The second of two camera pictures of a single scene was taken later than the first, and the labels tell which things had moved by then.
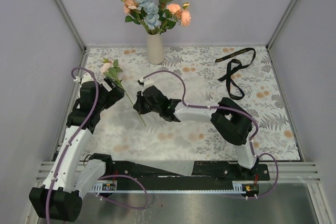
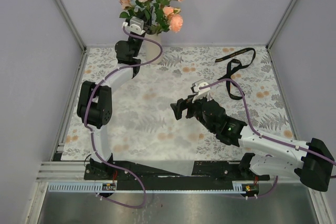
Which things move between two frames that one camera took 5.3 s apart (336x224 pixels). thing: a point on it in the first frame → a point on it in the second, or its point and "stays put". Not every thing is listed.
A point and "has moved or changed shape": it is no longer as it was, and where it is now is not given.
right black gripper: x=138 y=105 → x=182 y=104
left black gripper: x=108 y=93 → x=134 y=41
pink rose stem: x=175 y=13 has moved or changed shape
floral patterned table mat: x=198 y=76 stays put
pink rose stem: x=130 y=5 has moved or changed shape
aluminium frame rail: x=65 y=118 stays put
